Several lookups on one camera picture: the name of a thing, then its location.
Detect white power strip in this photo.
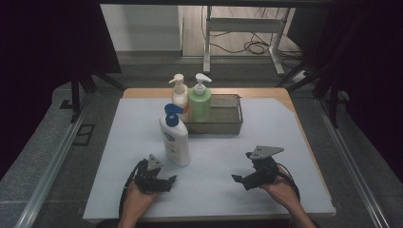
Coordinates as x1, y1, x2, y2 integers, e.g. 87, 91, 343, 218
291, 69, 309, 84

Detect white cabinet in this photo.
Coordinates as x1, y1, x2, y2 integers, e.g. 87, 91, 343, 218
100, 4, 183, 52

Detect pale table mat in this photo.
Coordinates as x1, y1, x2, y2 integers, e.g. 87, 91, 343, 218
83, 97, 336, 221

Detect aluminium rail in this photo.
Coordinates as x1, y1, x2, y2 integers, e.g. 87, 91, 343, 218
13, 94, 93, 228
315, 98, 390, 228

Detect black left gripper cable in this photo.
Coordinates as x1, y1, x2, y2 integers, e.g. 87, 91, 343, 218
118, 159, 148, 220

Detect white desk frame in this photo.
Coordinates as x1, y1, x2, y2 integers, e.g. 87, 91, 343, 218
202, 5, 291, 76

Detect person's right hand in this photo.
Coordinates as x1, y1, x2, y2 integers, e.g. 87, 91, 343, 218
258, 167, 300, 208

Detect black metal stand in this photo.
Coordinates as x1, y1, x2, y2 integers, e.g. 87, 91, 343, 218
59, 70, 127, 124
275, 60, 350, 129

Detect black floor bracket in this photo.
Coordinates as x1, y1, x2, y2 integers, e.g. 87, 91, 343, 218
72, 123, 96, 146

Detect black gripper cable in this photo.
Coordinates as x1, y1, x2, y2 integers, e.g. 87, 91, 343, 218
275, 162, 301, 202
118, 159, 148, 220

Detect cream pump bottle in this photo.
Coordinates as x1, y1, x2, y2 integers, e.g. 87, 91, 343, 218
168, 73, 190, 123

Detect person's left hand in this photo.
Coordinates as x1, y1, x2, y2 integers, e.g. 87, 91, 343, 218
122, 183, 160, 219

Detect black floor cables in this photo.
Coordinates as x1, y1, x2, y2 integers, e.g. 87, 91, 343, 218
207, 6, 306, 69

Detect white bottle with blue pump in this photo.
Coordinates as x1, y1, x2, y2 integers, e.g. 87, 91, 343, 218
159, 103, 192, 167

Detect metal mesh basket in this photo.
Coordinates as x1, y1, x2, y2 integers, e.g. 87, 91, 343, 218
183, 93, 244, 135

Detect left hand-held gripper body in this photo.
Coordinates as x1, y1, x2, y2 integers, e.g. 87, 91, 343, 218
134, 153, 169, 194

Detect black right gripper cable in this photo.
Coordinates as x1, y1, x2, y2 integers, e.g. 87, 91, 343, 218
275, 162, 301, 202

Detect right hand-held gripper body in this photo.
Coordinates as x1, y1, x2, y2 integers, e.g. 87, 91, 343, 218
246, 145, 285, 188

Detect green bottle with white pump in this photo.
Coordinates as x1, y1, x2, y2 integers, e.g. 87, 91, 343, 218
187, 72, 213, 124

